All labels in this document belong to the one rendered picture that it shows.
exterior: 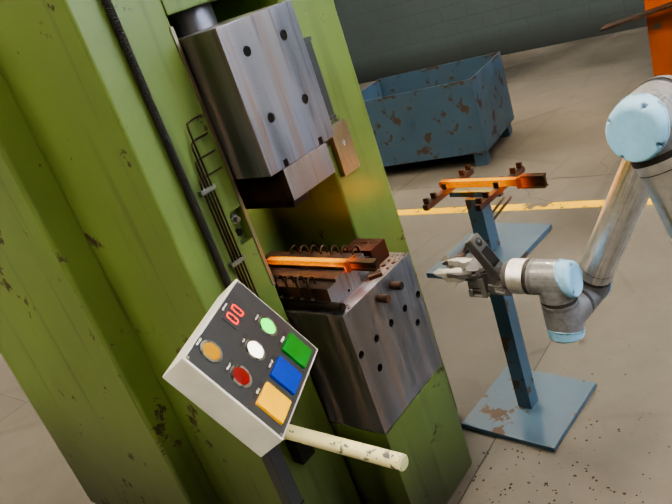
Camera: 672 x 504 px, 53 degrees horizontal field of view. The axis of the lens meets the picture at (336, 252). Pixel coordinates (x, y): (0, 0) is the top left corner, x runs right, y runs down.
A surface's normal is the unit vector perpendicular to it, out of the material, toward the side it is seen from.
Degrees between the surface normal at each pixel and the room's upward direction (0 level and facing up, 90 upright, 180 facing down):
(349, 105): 90
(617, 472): 0
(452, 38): 90
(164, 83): 90
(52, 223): 90
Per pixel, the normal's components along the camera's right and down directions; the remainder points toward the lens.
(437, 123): -0.47, 0.48
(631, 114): -0.72, 0.37
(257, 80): 0.76, 0.02
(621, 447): -0.31, -0.87
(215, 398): -0.20, 0.45
